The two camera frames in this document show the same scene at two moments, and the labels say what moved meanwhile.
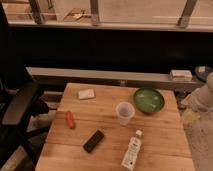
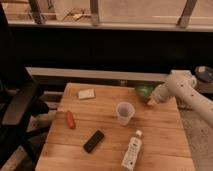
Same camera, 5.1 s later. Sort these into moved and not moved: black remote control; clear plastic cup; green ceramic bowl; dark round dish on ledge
Moved: green ceramic bowl
Not moved: clear plastic cup; black remote control; dark round dish on ledge
